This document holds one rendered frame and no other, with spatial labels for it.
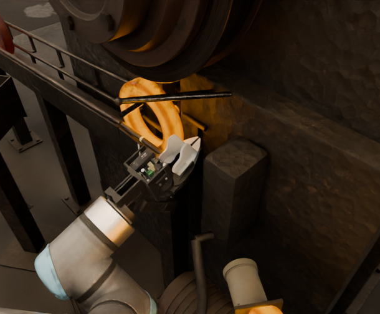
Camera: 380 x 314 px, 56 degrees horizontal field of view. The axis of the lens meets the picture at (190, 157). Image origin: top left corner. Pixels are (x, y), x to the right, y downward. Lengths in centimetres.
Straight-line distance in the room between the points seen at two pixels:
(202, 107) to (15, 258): 106
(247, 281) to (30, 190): 133
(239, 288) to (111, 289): 21
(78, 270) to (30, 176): 125
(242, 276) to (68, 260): 28
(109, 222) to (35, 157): 134
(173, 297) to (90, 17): 54
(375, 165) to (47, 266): 53
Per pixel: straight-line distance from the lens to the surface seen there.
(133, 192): 63
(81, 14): 61
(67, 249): 64
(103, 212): 63
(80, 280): 64
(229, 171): 60
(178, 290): 78
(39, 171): 185
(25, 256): 155
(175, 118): 71
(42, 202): 171
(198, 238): 74
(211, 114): 72
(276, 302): 57
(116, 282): 65
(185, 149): 67
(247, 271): 62
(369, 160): 58
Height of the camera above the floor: 123
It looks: 44 degrees down
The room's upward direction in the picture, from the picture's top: straight up
